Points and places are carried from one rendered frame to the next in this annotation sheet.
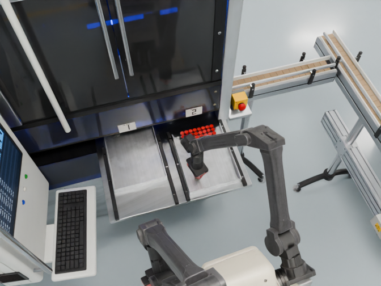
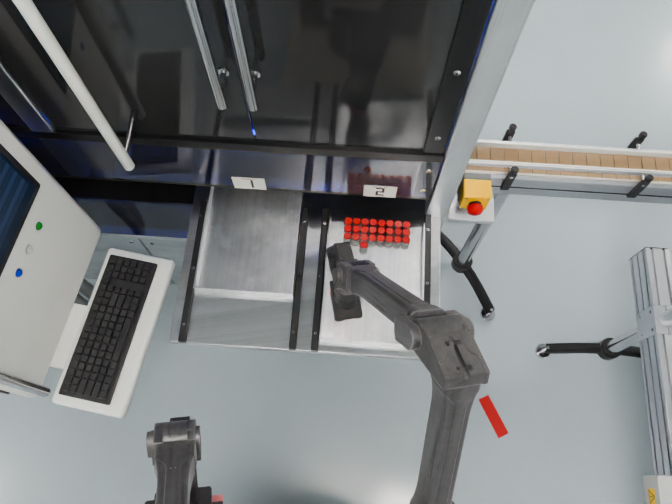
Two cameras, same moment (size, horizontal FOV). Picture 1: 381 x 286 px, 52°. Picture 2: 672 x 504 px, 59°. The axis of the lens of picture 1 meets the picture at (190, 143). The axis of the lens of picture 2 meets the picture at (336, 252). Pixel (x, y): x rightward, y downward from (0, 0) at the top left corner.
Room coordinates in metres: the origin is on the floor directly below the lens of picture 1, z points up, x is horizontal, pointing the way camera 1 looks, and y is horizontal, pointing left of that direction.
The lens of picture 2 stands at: (0.46, -0.14, 2.40)
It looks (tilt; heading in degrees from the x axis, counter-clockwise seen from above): 69 degrees down; 19
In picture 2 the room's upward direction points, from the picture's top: straight up
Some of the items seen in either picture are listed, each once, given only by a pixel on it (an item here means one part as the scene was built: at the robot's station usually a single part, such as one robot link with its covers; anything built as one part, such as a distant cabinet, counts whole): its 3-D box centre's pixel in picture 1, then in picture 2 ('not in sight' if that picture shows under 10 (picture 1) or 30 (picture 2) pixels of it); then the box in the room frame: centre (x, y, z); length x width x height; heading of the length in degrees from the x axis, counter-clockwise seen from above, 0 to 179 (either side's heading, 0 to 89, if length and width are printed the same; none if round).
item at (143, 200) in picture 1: (170, 161); (311, 265); (0.97, 0.10, 0.87); 0.70 x 0.48 x 0.02; 105
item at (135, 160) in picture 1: (134, 155); (251, 233); (0.99, 0.28, 0.90); 0.34 x 0.26 x 0.04; 15
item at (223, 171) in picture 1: (205, 157); (374, 280); (0.97, -0.07, 0.90); 0.34 x 0.26 x 0.04; 15
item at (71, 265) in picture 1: (71, 228); (109, 325); (0.64, 0.57, 0.82); 0.40 x 0.14 x 0.02; 7
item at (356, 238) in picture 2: (199, 138); (376, 241); (1.08, -0.05, 0.90); 0.18 x 0.02 x 0.05; 105
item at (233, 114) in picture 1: (236, 107); (470, 199); (1.31, -0.26, 0.87); 0.14 x 0.13 x 0.02; 15
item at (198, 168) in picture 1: (197, 162); (345, 295); (0.87, -0.03, 1.04); 0.10 x 0.07 x 0.07; 29
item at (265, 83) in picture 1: (276, 77); (570, 165); (1.47, -0.49, 0.92); 0.69 x 0.16 x 0.16; 105
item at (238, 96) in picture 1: (238, 99); (474, 192); (1.26, -0.25, 0.99); 0.08 x 0.07 x 0.07; 15
